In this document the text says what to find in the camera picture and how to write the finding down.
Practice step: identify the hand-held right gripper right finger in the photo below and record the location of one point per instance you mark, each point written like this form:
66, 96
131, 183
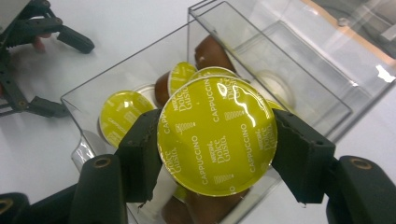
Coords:
305, 155

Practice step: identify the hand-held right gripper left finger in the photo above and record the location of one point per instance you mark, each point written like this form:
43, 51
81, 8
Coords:
140, 155

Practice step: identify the pile of coffee capsules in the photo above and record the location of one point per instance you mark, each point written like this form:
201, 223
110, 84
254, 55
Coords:
124, 115

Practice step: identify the clear plastic box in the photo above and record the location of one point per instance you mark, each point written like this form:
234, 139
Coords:
311, 102

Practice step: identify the green foil lid coffee capsule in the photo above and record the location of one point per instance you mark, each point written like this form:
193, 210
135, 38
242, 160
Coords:
218, 137

